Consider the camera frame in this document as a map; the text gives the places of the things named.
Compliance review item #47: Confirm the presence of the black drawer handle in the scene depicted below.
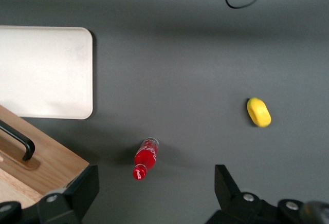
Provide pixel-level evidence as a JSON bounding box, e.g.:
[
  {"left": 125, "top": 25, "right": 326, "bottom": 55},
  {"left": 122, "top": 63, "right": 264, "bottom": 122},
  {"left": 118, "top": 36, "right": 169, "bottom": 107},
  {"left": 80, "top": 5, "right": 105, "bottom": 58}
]
[{"left": 0, "top": 119, "right": 35, "bottom": 162}]

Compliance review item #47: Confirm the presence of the beige plastic tray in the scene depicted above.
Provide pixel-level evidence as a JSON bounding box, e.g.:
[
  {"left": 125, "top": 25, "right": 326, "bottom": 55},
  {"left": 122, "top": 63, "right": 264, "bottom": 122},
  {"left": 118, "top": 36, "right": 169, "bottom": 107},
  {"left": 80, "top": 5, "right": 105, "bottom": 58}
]
[{"left": 0, "top": 27, "right": 94, "bottom": 120}]

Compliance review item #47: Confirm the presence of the yellow lemon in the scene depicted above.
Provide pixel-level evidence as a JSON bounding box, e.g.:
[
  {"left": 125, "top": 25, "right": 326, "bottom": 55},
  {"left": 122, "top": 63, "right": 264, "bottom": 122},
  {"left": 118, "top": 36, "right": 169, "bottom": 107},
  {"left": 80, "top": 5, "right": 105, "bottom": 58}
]
[{"left": 246, "top": 97, "right": 272, "bottom": 128}]

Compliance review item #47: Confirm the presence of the wooden tray with black handle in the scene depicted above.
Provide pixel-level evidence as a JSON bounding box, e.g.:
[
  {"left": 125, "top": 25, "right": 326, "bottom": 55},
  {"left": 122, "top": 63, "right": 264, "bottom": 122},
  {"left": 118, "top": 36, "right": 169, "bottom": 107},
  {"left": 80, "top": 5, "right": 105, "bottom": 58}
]
[{"left": 0, "top": 104, "right": 90, "bottom": 209}]

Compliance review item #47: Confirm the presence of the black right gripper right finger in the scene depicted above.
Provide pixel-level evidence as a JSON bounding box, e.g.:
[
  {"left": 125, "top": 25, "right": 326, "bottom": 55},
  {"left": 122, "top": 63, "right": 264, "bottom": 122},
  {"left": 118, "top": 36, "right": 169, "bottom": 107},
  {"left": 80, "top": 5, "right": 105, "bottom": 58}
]
[{"left": 205, "top": 164, "right": 281, "bottom": 224}]

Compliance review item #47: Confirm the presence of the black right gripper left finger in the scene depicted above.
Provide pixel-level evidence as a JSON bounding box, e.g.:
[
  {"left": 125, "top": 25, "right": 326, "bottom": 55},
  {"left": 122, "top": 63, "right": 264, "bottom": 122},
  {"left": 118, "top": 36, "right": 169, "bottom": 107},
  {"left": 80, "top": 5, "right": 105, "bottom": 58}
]
[{"left": 35, "top": 164, "right": 100, "bottom": 224}]

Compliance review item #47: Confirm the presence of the red cola bottle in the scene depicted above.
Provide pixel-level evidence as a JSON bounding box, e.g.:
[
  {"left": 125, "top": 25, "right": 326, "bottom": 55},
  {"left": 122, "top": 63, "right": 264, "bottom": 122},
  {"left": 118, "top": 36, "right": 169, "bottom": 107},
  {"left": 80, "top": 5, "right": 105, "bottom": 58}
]
[{"left": 132, "top": 137, "right": 160, "bottom": 181}]

